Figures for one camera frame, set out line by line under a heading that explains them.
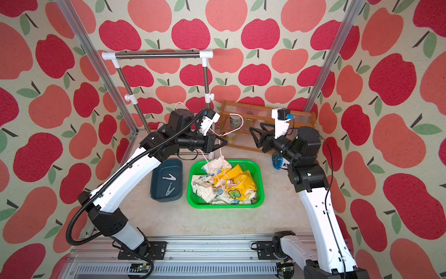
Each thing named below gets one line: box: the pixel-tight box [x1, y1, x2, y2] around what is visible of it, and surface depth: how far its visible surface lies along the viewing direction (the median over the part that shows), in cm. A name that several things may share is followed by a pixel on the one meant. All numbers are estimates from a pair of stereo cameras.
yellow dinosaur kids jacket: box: [191, 155, 258, 205], surface depth 86 cm
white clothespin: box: [162, 173, 177, 181], surface depth 98 cm
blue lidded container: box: [271, 152, 291, 171], surface depth 99 cm
